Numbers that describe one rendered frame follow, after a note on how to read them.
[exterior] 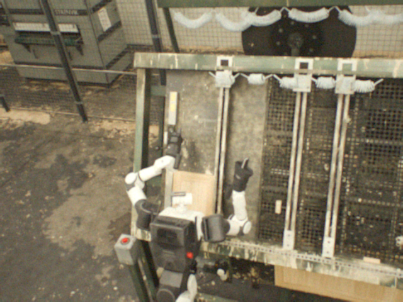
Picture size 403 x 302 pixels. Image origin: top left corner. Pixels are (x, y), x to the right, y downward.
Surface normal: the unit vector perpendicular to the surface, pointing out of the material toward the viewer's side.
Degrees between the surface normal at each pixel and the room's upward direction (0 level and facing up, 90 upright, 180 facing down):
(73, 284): 0
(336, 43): 90
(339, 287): 90
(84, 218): 0
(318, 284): 90
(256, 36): 90
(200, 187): 59
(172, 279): 22
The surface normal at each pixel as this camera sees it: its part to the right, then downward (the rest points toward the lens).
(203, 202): -0.33, 0.11
